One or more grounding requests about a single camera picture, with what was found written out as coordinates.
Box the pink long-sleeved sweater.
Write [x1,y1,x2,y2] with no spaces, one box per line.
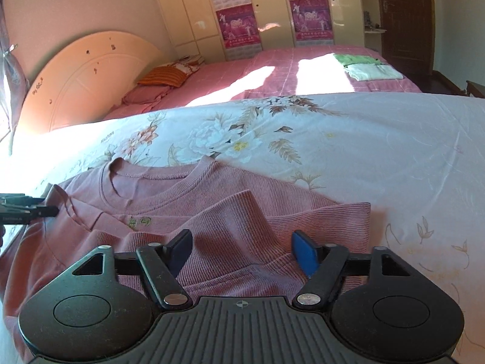
[0,155,373,353]

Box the pink folded blanket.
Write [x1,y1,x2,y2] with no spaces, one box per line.
[122,84,172,106]

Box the grey curtain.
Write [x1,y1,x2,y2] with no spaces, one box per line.
[0,5,30,156]

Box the bed with pink checked sheet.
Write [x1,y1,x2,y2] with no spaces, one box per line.
[102,43,423,123]

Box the orange striped pillow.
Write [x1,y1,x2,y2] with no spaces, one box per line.
[137,64,190,88]

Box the white folded cloth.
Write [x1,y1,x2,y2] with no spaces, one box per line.
[346,64,404,82]

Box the dark wooden door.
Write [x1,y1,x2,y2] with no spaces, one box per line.
[373,0,437,77]

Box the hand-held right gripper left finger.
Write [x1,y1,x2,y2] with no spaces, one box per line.
[71,229,191,309]

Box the white floral bed quilt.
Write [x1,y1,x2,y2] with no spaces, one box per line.
[0,93,485,364]

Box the cream wardrobe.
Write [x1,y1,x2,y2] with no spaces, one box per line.
[147,0,367,62]

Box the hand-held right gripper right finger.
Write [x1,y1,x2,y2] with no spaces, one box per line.
[293,230,414,309]

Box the green folded cloth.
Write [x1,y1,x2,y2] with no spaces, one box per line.
[333,53,381,69]

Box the cream corner shelf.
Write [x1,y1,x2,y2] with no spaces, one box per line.
[356,0,388,50]

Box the patterned white pillow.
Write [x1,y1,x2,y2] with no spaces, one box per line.
[174,55,206,74]

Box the arched wooden headboard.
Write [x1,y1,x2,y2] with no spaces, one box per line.
[17,30,164,136]

